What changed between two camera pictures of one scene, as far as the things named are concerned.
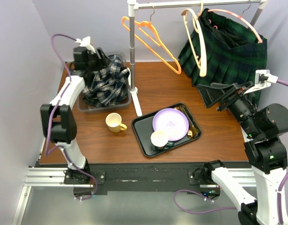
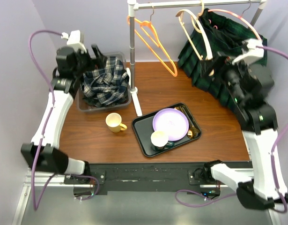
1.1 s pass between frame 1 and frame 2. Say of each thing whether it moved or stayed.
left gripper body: stayed
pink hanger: stayed
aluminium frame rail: stayed
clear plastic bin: stayed
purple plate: stayed
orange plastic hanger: moved
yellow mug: stayed
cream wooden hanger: moved
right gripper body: moved
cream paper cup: stayed
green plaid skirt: stayed
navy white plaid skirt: stayed
